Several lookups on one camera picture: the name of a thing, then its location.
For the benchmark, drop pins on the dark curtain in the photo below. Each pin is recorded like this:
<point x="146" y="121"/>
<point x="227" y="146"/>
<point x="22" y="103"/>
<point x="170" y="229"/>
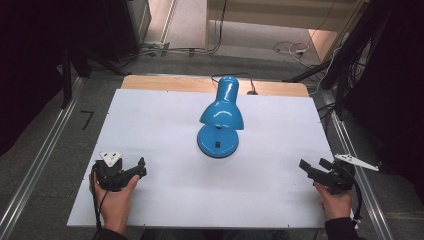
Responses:
<point x="30" y="66"/>
<point x="396" y="93"/>

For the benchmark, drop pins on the black metal stand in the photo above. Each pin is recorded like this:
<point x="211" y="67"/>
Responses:
<point x="68" y="76"/>

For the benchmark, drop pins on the black cabinet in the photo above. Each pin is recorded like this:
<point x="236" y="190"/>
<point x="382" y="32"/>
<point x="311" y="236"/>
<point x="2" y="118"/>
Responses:
<point x="123" y="26"/>

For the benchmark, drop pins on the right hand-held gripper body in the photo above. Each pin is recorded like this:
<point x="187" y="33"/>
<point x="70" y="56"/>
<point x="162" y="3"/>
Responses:
<point x="340" y="176"/>

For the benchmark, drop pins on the person's left hand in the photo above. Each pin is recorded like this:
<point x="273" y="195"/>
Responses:
<point x="115" y="203"/>

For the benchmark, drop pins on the white table sheet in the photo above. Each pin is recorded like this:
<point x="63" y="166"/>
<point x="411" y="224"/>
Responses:
<point x="166" y="173"/>

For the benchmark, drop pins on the black tripod stand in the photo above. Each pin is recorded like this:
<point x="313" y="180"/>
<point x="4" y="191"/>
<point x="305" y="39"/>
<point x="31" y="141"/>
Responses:
<point x="346" y="60"/>

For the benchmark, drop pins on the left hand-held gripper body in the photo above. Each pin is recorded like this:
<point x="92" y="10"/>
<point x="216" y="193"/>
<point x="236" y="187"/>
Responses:
<point x="110" y="175"/>

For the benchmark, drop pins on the aluminium floor rail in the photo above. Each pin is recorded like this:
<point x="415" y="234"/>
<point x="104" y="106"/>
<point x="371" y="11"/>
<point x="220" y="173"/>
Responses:
<point x="363" y="193"/>
<point x="36" y="160"/>

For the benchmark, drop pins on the blue desk lamp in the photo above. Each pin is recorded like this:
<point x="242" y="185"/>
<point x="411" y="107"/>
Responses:
<point x="220" y="116"/>

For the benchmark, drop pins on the person's legs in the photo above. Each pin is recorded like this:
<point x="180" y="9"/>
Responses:
<point x="213" y="235"/>

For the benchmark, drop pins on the light wooden furniture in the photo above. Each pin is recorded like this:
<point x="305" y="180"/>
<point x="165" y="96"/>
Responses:
<point x="280" y="16"/>

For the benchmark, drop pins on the person's right hand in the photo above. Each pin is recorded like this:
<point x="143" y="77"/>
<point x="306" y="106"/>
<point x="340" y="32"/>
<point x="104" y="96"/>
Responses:
<point x="336" y="204"/>

